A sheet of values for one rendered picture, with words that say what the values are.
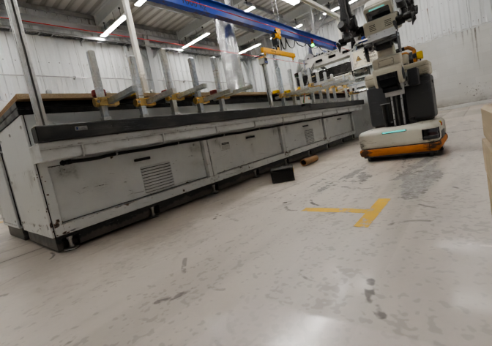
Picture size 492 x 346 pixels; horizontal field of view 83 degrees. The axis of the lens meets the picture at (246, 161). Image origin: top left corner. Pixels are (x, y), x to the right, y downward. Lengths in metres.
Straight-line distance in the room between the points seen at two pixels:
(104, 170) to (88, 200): 0.21
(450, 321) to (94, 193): 1.84
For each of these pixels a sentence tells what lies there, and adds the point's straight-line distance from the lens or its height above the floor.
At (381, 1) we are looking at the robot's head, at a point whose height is 1.31.
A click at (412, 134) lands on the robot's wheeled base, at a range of 2.69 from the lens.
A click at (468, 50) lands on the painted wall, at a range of 11.95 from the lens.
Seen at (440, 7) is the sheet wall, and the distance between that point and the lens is 12.28.
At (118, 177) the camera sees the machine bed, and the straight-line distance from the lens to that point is 2.09.
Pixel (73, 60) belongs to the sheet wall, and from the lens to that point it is 10.00.
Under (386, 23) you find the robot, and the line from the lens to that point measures 2.85.
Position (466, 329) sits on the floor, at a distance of 0.78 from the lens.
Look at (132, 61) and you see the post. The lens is 2.03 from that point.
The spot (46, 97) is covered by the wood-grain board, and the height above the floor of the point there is 0.88.
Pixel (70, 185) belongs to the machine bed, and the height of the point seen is 0.37.
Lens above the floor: 0.46
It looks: 5 degrees down
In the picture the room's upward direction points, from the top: 11 degrees counter-clockwise
